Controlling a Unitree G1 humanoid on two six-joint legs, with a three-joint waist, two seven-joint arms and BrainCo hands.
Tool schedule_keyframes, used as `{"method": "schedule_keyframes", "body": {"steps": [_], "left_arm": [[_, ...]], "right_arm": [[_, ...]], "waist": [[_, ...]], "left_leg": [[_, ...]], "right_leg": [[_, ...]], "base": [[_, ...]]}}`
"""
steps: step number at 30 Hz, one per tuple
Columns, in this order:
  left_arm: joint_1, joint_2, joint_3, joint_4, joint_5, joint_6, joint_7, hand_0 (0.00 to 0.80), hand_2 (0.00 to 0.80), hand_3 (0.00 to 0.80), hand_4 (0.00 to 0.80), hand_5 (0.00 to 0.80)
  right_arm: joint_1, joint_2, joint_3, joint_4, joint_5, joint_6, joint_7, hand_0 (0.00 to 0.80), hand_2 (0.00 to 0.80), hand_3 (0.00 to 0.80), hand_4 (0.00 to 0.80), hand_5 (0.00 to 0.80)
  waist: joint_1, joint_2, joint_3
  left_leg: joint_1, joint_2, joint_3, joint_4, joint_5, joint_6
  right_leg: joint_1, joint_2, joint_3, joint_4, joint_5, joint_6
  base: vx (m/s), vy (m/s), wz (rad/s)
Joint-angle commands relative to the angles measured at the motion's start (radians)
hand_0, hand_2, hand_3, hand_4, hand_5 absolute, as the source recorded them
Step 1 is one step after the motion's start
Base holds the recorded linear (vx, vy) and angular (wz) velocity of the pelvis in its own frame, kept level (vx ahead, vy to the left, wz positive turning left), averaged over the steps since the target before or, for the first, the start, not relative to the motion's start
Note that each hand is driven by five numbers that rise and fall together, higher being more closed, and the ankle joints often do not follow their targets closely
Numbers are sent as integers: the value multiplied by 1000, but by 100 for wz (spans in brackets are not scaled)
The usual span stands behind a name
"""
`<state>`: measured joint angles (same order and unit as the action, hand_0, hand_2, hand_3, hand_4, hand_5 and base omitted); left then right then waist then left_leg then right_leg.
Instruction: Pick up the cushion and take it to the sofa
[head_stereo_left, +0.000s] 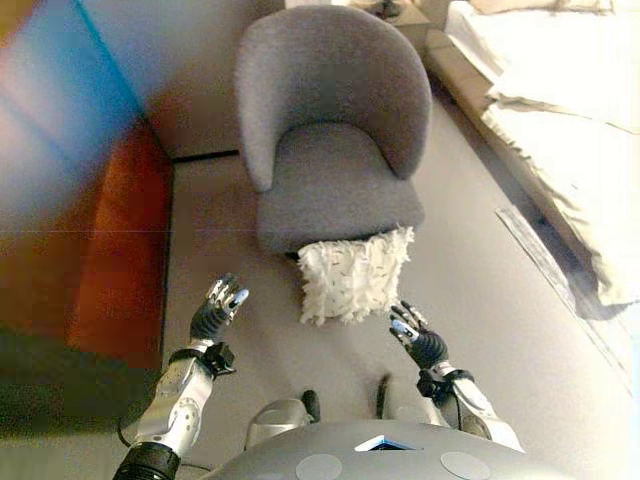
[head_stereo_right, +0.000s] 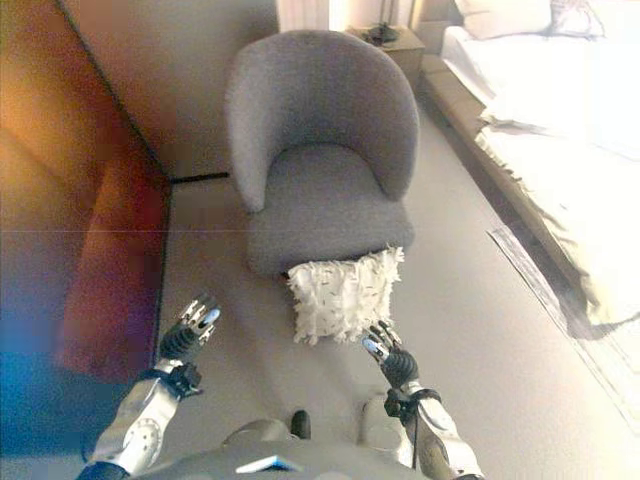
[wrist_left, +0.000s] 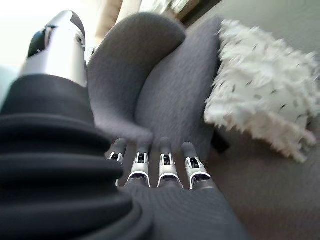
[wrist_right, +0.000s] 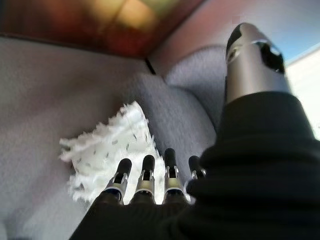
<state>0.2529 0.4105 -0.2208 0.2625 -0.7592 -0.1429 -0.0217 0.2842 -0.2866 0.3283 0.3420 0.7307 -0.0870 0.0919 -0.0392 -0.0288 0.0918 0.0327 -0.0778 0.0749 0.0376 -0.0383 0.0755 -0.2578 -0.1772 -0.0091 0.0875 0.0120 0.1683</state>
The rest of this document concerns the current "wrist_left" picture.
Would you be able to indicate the left robot hand black silver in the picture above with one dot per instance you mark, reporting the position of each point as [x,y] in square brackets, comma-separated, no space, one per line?
[50,162]

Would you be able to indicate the white fringed cushion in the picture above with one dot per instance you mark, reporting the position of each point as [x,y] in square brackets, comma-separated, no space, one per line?
[262,87]

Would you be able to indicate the grey round armchair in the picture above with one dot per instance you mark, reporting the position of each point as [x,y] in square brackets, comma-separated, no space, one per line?
[162,82]

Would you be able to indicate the white curtain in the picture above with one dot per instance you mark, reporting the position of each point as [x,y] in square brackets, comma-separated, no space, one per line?
[110,20]

